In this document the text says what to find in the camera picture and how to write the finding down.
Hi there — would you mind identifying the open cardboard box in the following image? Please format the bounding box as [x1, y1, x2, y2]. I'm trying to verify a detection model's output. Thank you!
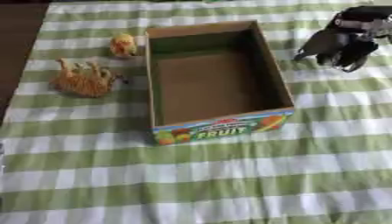
[143, 19, 298, 146]

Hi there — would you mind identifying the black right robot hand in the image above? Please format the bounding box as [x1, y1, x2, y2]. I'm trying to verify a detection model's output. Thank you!
[292, 4, 392, 74]

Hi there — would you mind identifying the orange tiger toy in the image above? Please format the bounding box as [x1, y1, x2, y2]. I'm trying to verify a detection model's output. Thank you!
[47, 58, 130, 99]

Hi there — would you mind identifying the yellow orange toy fruit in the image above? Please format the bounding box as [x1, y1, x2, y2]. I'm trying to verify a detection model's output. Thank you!
[108, 32, 140, 58]

